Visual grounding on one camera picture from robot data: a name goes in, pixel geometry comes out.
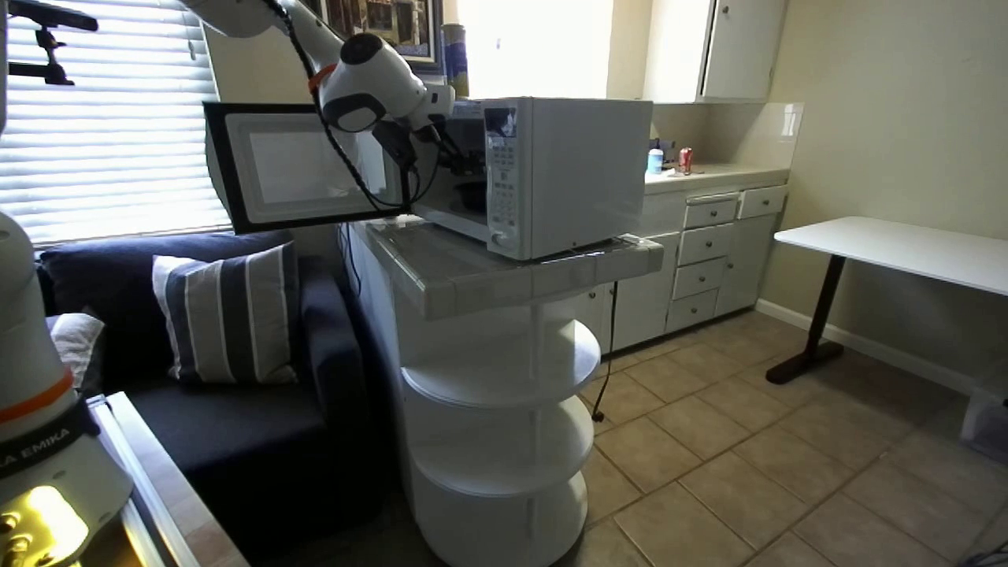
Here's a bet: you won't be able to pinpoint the white tiled counter stand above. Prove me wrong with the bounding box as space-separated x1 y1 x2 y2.
336 215 669 567

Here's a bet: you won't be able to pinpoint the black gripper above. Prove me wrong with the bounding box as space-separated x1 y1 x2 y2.
377 113 455 177

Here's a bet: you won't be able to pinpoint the white kitchen drawer cabinet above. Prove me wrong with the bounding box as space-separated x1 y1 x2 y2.
554 161 793 357

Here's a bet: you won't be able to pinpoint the white microwave body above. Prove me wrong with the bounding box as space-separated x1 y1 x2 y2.
414 93 655 264

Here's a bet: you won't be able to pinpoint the striped grey white pillow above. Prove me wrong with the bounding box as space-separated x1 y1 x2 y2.
147 239 305 388

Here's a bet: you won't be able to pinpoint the white upper wall cabinet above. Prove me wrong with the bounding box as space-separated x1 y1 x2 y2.
638 0 791 107

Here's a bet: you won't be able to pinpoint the black microwave power cable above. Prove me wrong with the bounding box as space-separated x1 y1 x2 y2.
588 350 613 425

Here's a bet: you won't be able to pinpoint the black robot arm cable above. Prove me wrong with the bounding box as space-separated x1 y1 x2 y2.
266 0 429 220

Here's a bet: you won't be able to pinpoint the white window blinds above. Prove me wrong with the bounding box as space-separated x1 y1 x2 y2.
0 0 236 254

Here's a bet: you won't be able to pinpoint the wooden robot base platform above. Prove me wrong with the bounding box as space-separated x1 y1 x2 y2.
81 388 248 567

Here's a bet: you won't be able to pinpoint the dark blue sofa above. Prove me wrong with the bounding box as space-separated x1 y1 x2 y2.
14 226 386 559

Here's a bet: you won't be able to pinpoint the white microwave door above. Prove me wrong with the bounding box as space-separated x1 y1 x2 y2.
201 96 415 236

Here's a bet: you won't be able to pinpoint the yellow blue spray can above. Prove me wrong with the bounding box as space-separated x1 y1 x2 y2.
440 18 474 103

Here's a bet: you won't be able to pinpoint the plain white pillow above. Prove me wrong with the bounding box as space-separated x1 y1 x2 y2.
40 310 108 396

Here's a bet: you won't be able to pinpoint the black camera on stand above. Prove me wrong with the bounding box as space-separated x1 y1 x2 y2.
2 0 102 89

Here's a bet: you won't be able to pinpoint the white desk black leg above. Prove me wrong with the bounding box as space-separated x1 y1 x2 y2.
763 215 1008 388

